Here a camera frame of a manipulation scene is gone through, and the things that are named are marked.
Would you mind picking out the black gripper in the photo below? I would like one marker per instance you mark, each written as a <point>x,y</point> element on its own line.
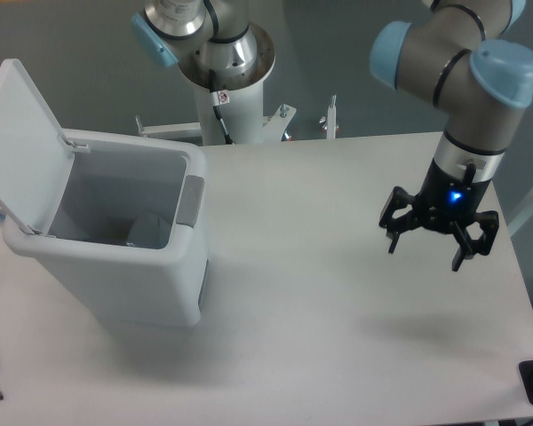
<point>444,204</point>

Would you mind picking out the clear plastic water bottle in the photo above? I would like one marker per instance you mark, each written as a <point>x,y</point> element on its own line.
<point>149,231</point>

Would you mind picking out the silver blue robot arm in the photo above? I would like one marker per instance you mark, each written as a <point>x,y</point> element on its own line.
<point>458,62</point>

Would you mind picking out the white trash can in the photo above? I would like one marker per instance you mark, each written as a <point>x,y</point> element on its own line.
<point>70,198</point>

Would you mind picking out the white bracket with bolt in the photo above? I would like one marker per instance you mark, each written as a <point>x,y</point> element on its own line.
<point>329,123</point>

